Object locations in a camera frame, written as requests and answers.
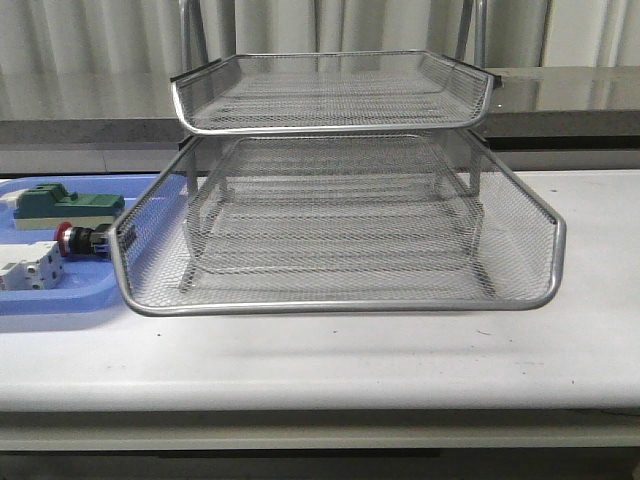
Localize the silver mesh top tray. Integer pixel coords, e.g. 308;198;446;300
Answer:
171;50;500;136

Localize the white circuit breaker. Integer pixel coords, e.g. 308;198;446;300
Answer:
1;241;64;291

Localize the green and beige switch block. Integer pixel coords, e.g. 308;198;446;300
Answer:
13;182;125;230

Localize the silver mesh tray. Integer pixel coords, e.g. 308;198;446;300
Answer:
171;50;500;136
109;130;566;316
184;212;480;274

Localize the silver metal rack frame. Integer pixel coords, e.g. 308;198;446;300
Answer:
177;0;497;297

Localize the silver mesh bottom tray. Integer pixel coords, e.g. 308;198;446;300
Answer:
184;212;480;274

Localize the red emergency push button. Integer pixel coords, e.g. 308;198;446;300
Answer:
53;221;117;259

